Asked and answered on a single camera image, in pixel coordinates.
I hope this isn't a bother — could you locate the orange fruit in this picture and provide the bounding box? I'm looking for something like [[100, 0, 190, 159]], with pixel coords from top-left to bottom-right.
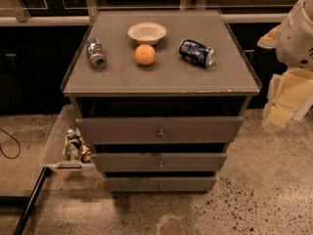
[[135, 45, 156, 66]]

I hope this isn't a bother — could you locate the grey drawer cabinet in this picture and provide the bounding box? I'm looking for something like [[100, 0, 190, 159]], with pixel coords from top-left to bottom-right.
[[63, 11, 261, 181]]

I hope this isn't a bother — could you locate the green bottle in bin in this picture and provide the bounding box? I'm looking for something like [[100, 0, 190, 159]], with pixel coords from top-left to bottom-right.
[[64, 129, 80, 161]]

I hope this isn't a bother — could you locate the silver crushed can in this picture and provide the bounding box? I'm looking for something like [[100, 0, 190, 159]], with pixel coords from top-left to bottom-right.
[[86, 37, 106, 70]]

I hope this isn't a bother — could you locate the black floor cable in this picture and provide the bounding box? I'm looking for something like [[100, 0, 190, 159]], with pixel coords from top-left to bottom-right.
[[0, 127, 22, 160]]

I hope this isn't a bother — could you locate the blue soda can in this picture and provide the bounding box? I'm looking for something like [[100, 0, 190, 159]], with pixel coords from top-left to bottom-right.
[[179, 39, 215, 68]]

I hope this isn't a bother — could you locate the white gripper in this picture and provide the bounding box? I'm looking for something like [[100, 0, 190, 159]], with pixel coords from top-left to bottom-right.
[[257, 25, 313, 133]]

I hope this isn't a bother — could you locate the grey top drawer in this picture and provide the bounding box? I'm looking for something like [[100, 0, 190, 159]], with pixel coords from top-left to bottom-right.
[[76, 117, 244, 144]]

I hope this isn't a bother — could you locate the grey drawer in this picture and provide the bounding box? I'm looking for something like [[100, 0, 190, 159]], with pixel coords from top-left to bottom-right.
[[76, 117, 244, 144], [93, 153, 227, 172], [106, 176, 216, 193]]

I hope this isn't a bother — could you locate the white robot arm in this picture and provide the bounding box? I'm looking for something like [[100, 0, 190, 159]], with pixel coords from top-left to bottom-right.
[[257, 0, 313, 133]]

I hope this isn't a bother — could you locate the white paper bowl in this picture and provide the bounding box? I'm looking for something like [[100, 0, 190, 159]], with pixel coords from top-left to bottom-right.
[[128, 23, 167, 46]]

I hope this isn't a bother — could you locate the grey bottom drawer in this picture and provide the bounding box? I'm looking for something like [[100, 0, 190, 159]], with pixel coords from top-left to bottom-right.
[[106, 176, 216, 193]]

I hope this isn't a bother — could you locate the clear plastic bin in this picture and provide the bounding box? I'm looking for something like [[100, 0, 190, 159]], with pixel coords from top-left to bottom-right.
[[41, 105, 95, 177]]

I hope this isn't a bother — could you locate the black floor rail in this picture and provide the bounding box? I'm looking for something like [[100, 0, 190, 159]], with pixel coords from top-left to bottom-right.
[[13, 167, 51, 235]]

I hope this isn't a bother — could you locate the brown snack bag in bin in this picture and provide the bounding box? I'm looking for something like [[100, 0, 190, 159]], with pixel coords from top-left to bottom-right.
[[79, 137, 92, 163]]

